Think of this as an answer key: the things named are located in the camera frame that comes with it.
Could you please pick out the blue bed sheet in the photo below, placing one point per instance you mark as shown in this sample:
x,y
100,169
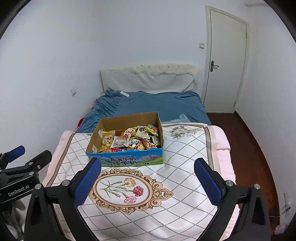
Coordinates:
x,y
169,105

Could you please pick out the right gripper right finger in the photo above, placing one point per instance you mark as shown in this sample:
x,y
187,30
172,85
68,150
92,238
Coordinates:
x,y
253,220

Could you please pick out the white chocolate stick packet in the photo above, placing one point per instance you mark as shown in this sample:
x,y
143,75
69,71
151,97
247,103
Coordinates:
x,y
142,133

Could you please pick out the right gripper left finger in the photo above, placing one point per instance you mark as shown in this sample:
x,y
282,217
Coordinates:
x,y
41,220

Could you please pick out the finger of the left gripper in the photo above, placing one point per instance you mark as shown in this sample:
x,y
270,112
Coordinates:
x,y
38,162
12,155

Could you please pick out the colourful candy ball bag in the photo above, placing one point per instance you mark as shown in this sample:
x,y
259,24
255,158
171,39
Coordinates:
x,y
153,130

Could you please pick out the white cookie snack packet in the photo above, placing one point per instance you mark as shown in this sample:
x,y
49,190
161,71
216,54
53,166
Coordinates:
x,y
120,141

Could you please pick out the white pillow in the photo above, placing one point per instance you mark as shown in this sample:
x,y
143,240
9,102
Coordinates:
x,y
151,78

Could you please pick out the yellow biscuit ball packet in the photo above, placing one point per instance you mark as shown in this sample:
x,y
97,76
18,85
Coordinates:
x,y
107,140

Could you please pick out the white door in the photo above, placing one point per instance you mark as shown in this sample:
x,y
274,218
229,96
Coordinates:
x,y
227,51

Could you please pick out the cardboard snack box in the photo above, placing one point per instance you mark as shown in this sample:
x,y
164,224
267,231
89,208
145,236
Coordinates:
x,y
128,156

